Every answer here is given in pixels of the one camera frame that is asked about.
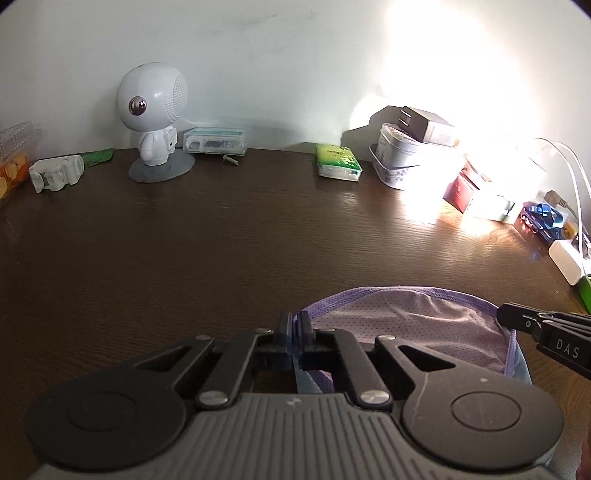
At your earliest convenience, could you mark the clear plastic snack container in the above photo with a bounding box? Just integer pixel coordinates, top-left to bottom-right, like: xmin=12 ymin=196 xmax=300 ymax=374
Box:
xmin=0 ymin=121 xmax=43 ymax=201

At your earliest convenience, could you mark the small green packet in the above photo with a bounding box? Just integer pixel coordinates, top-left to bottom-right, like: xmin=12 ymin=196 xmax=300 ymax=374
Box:
xmin=82 ymin=148 xmax=115 ymax=167

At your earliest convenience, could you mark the dark grey small box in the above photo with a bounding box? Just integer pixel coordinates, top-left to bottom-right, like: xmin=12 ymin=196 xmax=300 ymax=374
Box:
xmin=399 ymin=106 xmax=460 ymax=147

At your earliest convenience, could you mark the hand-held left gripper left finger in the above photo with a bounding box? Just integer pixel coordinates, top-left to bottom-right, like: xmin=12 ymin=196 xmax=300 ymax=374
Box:
xmin=133 ymin=311 xmax=295 ymax=409

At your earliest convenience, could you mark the green tissue pack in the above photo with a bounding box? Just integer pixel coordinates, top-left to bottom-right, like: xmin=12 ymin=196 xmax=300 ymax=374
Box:
xmin=315 ymin=143 xmax=364 ymax=182

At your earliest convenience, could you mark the white robot-shaped camera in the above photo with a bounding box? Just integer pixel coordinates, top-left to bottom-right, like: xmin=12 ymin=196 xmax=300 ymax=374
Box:
xmin=116 ymin=61 xmax=197 ymax=184

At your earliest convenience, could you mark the blue toy car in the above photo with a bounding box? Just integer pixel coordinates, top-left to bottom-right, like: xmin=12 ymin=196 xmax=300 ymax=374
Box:
xmin=519 ymin=200 xmax=566 ymax=243

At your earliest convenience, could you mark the pink blue purple-trimmed garment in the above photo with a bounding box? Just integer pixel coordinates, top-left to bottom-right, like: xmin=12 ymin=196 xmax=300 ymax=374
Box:
xmin=292 ymin=286 xmax=533 ymax=398

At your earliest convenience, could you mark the green box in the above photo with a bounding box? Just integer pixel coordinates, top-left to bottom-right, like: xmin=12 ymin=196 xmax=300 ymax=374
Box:
xmin=577 ymin=274 xmax=591 ymax=315

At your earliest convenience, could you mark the white carton box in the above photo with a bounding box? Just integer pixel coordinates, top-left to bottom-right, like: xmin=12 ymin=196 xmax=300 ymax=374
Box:
xmin=468 ymin=185 xmax=520 ymax=224

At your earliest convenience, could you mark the red box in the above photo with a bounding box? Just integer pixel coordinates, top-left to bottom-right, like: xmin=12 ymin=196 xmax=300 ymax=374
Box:
xmin=442 ymin=174 xmax=477 ymax=214

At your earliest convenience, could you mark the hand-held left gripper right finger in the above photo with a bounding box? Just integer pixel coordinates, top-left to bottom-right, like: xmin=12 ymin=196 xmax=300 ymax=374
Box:
xmin=298 ymin=311 xmax=458 ymax=409

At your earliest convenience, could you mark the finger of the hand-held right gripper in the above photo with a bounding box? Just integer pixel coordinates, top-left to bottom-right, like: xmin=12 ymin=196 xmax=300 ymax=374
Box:
xmin=496 ymin=302 xmax=591 ymax=343

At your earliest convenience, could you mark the white patterned tin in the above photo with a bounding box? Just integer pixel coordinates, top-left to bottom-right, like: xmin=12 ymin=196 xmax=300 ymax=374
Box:
xmin=368 ymin=122 xmax=462 ymax=191

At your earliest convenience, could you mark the white power strip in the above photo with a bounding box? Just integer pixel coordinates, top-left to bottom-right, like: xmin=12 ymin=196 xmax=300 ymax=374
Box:
xmin=549 ymin=237 xmax=591 ymax=285

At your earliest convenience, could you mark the white clear plastic case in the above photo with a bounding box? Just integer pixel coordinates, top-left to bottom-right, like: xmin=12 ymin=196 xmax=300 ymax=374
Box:
xmin=183 ymin=127 xmax=249 ymax=154

